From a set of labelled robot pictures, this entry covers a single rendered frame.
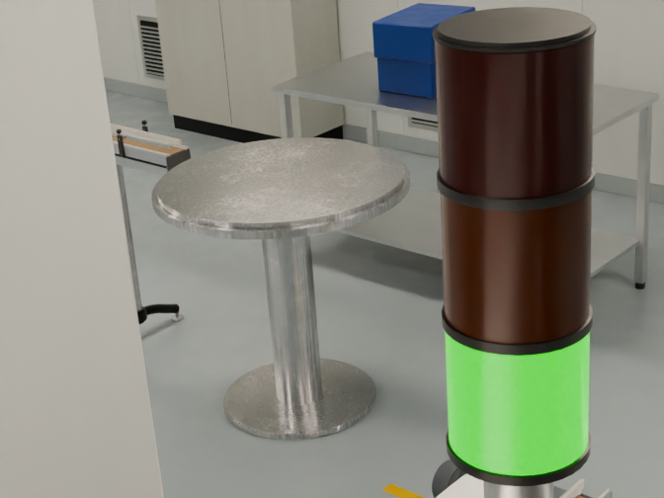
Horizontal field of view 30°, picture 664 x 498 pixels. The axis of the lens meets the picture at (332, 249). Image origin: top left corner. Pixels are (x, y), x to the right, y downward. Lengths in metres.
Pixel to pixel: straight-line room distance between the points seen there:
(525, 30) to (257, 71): 7.28
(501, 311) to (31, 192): 1.68
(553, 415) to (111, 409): 1.88
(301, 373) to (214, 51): 3.54
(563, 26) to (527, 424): 0.13
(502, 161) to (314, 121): 7.23
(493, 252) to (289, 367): 4.35
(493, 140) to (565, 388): 0.09
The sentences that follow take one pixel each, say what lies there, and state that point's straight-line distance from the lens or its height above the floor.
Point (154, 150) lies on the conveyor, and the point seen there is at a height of 0.93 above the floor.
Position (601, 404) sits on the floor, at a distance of 4.82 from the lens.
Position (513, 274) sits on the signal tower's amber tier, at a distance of 0.39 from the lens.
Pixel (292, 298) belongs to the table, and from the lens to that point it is 4.60.
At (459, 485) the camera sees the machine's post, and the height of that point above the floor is 2.10.
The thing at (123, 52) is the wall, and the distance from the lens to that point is 9.27.
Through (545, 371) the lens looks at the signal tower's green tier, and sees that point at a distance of 0.41.
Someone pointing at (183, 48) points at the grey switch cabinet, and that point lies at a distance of 8.10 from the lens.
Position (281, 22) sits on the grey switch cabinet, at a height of 0.83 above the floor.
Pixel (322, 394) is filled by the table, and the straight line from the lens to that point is 4.87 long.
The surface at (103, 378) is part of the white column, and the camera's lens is 2.23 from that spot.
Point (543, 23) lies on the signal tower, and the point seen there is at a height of 2.35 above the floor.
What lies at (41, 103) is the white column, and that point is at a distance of 2.03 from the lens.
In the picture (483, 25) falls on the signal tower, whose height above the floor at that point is 2.35.
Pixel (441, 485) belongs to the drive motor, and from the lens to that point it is 2.75.
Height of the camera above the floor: 2.44
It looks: 23 degrees down
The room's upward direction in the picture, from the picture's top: 4 degrees counter-clockwise
